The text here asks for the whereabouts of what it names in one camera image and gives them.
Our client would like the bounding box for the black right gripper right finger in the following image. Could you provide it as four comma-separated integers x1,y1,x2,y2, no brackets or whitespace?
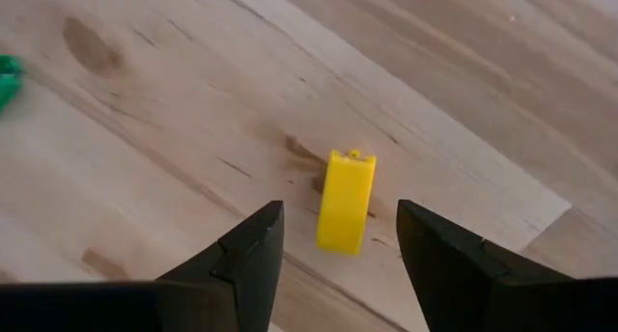
396,199,618,332

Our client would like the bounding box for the yellow mini stapler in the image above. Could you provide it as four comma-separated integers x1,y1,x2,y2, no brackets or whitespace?
316,148,378,256

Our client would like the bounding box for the green mini stapler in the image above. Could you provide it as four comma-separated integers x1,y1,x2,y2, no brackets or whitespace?
0,54,26,114

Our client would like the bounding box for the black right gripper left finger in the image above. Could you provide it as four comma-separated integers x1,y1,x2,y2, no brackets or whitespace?
0,200,286,332

